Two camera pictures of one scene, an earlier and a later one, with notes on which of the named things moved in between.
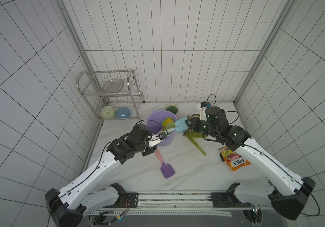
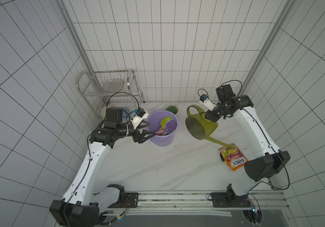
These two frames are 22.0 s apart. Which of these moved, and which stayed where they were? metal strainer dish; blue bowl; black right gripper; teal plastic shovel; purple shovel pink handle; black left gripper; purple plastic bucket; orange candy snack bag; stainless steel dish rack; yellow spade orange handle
Moved: black left gripper; black right gripper; purple shovel pink handle; teal plastic shovel
Stayed: metal strainer dish; stainless steel dish rack; yellow spade orange handle; blue bowl; purple plastic bucket; orange candy snack bag
